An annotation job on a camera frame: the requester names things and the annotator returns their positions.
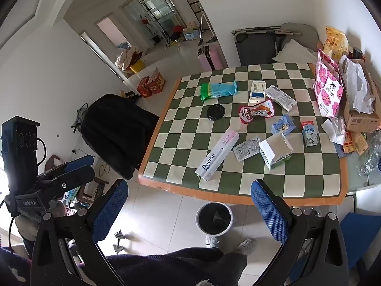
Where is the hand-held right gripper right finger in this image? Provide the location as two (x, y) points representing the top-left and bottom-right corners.
(251, 179), (349, 286)

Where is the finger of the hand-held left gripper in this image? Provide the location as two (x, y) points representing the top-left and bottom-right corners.
(37, 155), (95, 180)
(36, 165), (96, 200)

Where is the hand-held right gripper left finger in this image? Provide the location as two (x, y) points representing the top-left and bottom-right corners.
(31, 179), (128, 286)

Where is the white bin with black liner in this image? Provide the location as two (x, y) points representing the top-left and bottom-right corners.
(196, 202), (233, 235)

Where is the white green box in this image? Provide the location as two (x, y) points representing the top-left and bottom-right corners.
(259, 133), (294, 171)

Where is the grey printed foil wrapper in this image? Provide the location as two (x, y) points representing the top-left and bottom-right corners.
(232, 135), (264, 162)

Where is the white pink toothpaste box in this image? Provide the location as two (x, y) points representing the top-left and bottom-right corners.
(195, 128), (240, 181)

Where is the blue white small packet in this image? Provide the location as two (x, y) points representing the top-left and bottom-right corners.
(270, 114), (296, 136)

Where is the small blue milk carton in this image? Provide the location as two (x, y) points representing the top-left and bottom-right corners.
(301, 121), (319, 147)

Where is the red white snack wrapper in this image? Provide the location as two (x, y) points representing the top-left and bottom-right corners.
(239, 99), (275, 124)

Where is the black plastic cup lid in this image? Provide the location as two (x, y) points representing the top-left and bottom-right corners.
(206, 104), (226, 122)

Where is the white printed paper sheet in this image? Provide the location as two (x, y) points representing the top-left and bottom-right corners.
(264, 85), (297, 112)

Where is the colourful printed box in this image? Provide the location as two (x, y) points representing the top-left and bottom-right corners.
(64, 188), (82, 203)

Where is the brown wooden stool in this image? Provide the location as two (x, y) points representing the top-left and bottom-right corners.
(76, 177), (106, 201)

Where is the black dumbbell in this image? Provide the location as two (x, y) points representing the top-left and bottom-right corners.
(112, 229), (125, 252)

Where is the blue chair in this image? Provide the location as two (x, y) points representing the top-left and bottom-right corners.
(339, 213), (381, 271)

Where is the red gift box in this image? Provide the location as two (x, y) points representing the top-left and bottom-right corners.
(147, 67), (166, 93)
(136, 76), (153, 99)

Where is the crumpled white tissue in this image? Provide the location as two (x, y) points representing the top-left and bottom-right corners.
(321, 117), (347, 145)

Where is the red yellow snack packet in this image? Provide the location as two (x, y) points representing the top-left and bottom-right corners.
(342, 131), (368, 155)

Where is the yellow bucket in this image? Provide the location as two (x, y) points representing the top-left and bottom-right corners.
(129, 58), (146, 73)

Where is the clear plastic bottle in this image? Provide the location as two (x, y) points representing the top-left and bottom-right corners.
(356, 133), (381, 178)

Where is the pile of light clothes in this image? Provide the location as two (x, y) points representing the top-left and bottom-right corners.
(115, 46), (143, 72)

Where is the green white checkered tablecloth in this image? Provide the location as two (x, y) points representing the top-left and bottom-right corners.
(142, 62), (343, 199)

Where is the white blue medicine box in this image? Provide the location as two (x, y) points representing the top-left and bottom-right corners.
(249, 80), (267, 104)

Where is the brown cardboard box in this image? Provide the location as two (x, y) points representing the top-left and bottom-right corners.
(339, 60), (381, 133)

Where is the green blue wipes packet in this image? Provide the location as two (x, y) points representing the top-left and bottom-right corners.
(200, 81), (239, 103)

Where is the pink floral paper bag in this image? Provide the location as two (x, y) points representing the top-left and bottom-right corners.
(313, 48), (346, 117)

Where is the white plastic bag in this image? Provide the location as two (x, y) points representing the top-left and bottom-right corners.
(339, 54), (375, 114)

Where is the white pillow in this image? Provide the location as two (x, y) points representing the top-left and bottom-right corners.
(272, 40), (317, 64)

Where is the black coat rack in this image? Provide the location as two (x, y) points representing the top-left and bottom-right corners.
(138, 0), (179, 50)

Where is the pink suitcase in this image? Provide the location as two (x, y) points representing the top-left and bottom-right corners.
(197, 44), (224, 72)

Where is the grey folding bed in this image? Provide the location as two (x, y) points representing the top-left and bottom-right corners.
(232, 25), (301, 66)

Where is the blue white carton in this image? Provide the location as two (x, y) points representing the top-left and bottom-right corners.
(183, 27), (200, 41)

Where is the grey cushion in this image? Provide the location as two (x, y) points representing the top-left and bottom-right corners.
(280, 22), (319, 51)

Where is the yellow snack bag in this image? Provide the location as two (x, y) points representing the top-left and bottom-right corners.
(323, 26), (349, 61)

